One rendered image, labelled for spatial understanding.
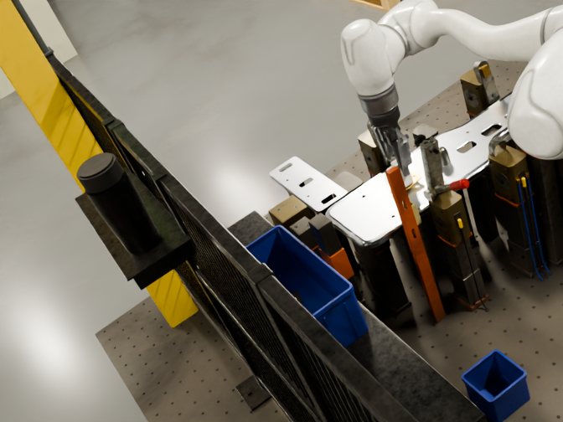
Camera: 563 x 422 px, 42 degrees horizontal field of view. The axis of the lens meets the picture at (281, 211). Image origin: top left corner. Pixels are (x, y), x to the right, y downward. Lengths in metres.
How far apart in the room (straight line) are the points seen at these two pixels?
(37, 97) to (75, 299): 2.17
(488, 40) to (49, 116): 1.05
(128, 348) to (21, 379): 1.44
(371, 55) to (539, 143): 0.57
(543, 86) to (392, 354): 0.61
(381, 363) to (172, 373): 0.85
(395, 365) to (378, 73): 0.64
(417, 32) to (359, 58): 0.16
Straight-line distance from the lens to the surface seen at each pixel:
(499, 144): 1.78
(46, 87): 1.86
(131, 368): 2.24
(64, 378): 3.52
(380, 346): 1.49
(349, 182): 2.00
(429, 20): 1.69
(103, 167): 1.21
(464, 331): 1.91
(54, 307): 3.95
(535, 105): 1.14
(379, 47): 1.63
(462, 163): 1.91
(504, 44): 1.41
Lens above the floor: 2.14
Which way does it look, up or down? 35 degrees down
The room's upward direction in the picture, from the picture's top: 24 degrees counter-clockwise
